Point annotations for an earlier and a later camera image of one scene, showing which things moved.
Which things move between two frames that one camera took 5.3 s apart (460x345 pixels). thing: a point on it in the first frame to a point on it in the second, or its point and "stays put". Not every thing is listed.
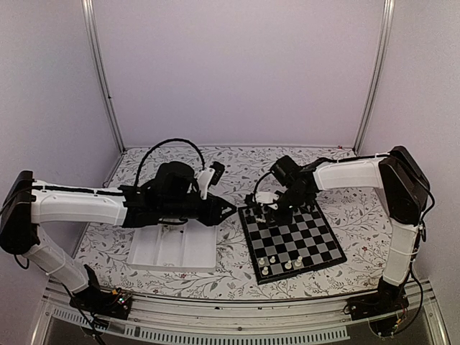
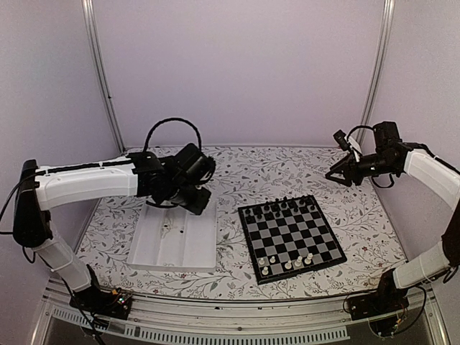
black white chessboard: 281,251 stays put
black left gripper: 215,205 to 198,208
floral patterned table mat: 353,215 stays put
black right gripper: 283,220 to 349,168
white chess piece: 298,262 stays put
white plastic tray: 174,245 stays put
